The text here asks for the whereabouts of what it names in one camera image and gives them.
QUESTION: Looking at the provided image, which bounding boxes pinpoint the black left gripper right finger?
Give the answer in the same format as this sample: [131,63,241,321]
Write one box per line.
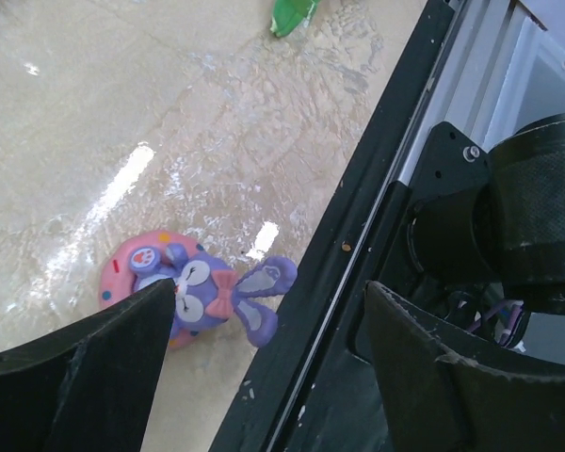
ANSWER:
[364,282,565,451]

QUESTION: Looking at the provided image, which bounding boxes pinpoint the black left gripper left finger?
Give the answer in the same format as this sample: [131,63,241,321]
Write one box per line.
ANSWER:
[0,279,175,452]

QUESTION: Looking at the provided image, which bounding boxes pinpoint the purple bunny large donut toy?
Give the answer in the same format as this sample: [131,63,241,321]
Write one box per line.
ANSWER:
[98,230,298,348]

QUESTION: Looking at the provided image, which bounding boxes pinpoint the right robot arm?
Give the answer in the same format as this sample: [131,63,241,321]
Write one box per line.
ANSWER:
[408,113,565,315]

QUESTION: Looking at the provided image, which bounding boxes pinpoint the red dragon fruit toy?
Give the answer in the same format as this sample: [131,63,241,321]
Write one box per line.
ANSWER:
[270,0,320,38]

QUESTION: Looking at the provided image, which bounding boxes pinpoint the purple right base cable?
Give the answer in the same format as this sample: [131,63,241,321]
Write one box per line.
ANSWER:
[451,296,528,349]

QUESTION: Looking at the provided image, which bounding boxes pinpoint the black table front frame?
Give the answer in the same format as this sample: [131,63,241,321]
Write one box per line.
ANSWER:
[212,1,485,451]

